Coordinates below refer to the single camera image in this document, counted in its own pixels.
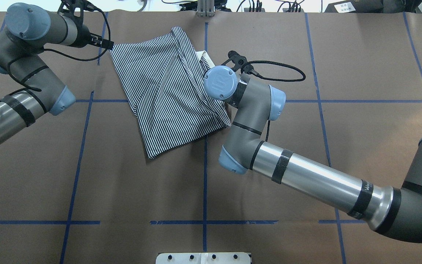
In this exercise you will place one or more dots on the aluminium frame post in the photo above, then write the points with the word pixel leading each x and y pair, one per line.
pixel 205 8

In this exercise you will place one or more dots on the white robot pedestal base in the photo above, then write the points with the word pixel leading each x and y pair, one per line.
pixel 204 258

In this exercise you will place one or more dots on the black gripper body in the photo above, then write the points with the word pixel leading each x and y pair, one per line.
pixel 85 39

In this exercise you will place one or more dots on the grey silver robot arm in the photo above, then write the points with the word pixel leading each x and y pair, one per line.
pixel 27 29
pixel 392 212

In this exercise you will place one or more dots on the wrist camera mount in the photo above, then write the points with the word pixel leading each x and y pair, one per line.
pixel 74 9
pixel 240 63

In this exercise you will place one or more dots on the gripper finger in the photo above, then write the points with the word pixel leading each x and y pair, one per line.
pixel 99 41

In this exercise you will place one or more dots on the navy white striped polo shirt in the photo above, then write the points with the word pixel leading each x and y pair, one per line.
pixel 163 80

